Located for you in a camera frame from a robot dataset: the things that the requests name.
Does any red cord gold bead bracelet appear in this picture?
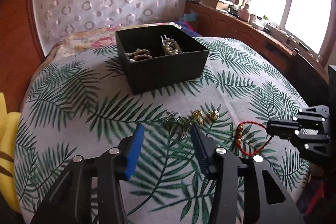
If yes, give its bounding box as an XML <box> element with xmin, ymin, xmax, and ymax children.
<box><xmin>233</xmin><ymin>120</ymin><xmax>272</xmax><ymax>157</ymax></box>

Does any black cardboard jewelry box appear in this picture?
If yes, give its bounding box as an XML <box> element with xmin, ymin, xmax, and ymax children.
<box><xmin>115</xmin><ymin>25</ymin><xmax>209</xmax><ymax>94</ymax></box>

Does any long white pearl necklace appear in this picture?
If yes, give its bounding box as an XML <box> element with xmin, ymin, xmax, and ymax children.
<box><xmin>124</xmin><ymin>48</ymin><xmax>153</xmax><ymax>63</ymax></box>

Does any gold flower earring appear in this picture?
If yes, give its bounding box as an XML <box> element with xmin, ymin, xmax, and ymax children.
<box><xmin>207</xmin><ymin>110</ymin><xmax>220</xmax><ymax>122</ymax></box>

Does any palm leaf print bedsheet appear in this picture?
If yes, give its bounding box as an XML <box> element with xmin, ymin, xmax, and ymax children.
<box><xmin>15</xmin><ymin>38</ymin><xmax>309</xmax><ymax>223</ymax></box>

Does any yellow plush toy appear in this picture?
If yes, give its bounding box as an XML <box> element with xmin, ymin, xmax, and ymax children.
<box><xmin>0</xmin><ymin>93</ymin><xmax>21</xmax><ymax>214</ymax></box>

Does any pink bottle on cabinet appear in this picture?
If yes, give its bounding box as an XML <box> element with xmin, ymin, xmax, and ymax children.
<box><xmin>238</xmin><ymin>3</ymin><xmax>250</xmax><ymax>22</ymax></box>

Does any wooden sideboard cabinet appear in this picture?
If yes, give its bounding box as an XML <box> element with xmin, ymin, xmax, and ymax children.
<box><xmin>183</xmin><ymin>0</ymin><xmax>329</xmax><ymax>77</ymax></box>

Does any cardboard box on cabinet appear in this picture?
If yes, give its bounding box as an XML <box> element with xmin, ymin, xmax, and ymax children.
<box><xmin>202</xmin><ymin>0</ymin><xmax>233</xmax><ymax>10</ymax></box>

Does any teal cloth by bed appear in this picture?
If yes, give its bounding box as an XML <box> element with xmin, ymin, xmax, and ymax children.
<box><xmin>179</xmin><ymin>10</ymin><xmax>199</xmax><ymax>22</ymax></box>

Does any wooden headboard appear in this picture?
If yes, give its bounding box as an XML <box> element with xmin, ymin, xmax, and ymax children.
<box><xmin>1</xmin><ymin>0</ymin><xmax>45</xmax><ymax>112</ymax></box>

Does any floral quilt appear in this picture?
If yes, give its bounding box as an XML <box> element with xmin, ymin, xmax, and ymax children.
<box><xmin>47</xmin><ymin>22</ymin><xmax>182</xmax><ymax>57</ymax></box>

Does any gold ring ornament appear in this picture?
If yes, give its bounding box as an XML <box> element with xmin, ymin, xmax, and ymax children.
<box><xmin>191</xmin><ymin>110</ymin><xmax>205</xmax><ymax>126</ymax></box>

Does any green stone bracelet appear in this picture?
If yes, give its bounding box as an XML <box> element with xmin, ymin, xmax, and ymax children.
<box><xmin>161</xmin><ymin>110</ymin><xmax>193</xmax><ymax>140</ymax></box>

